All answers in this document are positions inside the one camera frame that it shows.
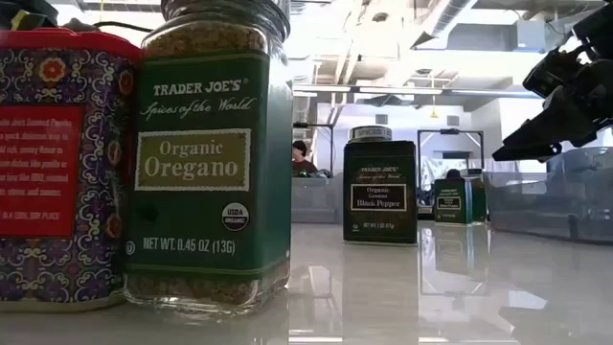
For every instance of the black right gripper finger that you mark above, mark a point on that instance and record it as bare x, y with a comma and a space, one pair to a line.
527, 152
565, 120

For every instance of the red paprika spice tin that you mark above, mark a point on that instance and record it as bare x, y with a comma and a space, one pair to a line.
96, 144

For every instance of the yellow tag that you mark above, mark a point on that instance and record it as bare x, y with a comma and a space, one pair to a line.
23, 20

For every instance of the grey translucent plastic bin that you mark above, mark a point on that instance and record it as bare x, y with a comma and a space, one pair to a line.
551, 211
311, 201

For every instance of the person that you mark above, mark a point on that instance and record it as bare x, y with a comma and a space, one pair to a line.
453, 173
299, 165

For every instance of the grey ceiling air unit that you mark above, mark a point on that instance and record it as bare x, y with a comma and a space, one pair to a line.
493, 37

